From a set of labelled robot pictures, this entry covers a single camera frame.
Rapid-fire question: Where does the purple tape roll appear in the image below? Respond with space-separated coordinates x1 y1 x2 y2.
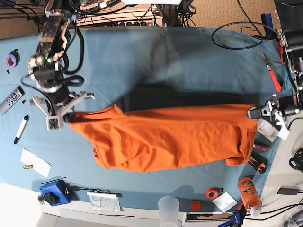
6 49 20 69

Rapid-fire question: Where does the white paper card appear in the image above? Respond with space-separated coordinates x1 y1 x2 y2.
20 148 51 178

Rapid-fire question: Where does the orange t-shirt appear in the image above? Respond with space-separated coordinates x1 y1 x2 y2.
70 104 258 172

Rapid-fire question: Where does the small pink glue tube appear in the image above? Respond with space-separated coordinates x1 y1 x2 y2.
253 141 269 152

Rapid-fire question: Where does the blue clamp bottom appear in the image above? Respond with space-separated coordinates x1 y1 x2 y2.
218 203 247 227

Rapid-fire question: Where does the blue box with knob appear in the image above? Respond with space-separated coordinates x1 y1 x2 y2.
39 180 72 206

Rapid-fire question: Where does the white folded booklet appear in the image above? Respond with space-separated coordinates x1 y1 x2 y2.
87 192 121 213

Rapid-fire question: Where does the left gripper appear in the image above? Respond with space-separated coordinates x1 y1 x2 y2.
247 93 301 122

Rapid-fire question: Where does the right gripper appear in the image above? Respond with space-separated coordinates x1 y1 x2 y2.
29 88 95 123

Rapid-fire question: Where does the orange black clamp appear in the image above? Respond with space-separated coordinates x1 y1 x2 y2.
279 39 287 64

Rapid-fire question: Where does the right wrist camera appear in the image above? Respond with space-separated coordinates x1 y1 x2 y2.
46 116 63 131

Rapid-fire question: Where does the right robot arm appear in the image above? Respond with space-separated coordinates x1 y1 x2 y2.
28 9 95 130

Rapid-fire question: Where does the blue clamp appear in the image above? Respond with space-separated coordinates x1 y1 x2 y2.
253 13 278 41
218 203 247 227

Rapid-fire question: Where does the grey remote control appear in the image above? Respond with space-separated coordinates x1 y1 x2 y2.
0 86 25 115

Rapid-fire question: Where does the black cable tie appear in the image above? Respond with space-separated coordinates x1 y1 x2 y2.
40 177 66 185

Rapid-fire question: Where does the blue clamp top right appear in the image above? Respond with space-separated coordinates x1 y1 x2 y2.
253 13 278 41

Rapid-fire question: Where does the clear plastic bit case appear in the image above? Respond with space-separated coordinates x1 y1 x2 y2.
257 119 279 142

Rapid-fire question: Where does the translucent plastic cup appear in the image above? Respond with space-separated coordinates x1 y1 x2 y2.
158 196 179 227

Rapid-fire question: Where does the blue table cloth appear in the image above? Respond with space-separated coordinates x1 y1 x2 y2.
0 27 292 211

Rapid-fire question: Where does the orange drink bottle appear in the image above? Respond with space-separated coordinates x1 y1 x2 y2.
237 177 262 217

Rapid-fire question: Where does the orange black utility knife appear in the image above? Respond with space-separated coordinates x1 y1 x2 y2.
248 151 267 174

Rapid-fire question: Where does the white square note pad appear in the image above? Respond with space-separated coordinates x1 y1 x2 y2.
213 192 237 213

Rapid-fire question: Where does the white marker pen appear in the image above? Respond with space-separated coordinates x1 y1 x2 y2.
14 115 29 144

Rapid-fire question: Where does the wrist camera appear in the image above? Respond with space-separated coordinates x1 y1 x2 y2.
46 116 63 131
278 118 290 140

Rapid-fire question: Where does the orange handled screwdriver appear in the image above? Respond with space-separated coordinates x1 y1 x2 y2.
262 53 282 92

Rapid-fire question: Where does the black power strip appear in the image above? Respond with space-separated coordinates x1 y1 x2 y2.
101 20 161 27

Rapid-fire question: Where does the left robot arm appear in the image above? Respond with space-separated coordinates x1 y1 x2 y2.
247 0 303 121

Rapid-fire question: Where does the small yellow battery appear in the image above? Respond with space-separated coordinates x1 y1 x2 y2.
23 165 34 169

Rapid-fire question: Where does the red tape roll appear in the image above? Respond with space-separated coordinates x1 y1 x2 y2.
205 187 221 200

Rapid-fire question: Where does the small red block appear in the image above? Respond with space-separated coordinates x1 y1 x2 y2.
191 200 201 211

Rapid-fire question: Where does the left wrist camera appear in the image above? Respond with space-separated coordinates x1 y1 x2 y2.
278 118 290 140

